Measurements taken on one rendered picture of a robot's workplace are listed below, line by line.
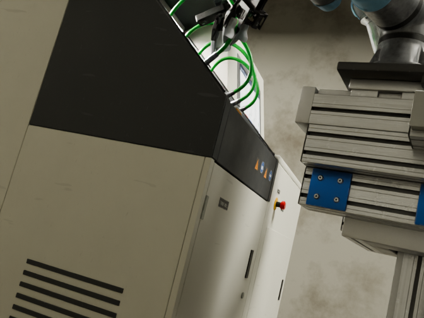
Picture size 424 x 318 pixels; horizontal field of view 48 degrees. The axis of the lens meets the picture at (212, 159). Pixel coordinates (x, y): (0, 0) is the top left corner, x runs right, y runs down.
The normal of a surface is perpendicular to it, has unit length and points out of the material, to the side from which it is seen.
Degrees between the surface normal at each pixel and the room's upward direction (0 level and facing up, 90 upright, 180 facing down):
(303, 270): 90
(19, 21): 90
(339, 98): 90
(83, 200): 90
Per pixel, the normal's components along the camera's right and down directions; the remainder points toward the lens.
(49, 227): -0.32, -0.24
